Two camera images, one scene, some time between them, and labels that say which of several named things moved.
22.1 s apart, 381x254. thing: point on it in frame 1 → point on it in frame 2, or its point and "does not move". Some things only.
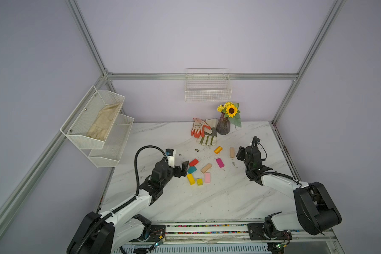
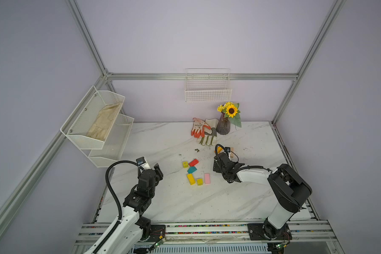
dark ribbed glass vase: [223, 125] does not move
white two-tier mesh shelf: [98, 127] does not move
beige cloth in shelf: [99, 128] does not move
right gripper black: [241, 152] → [216, 168]
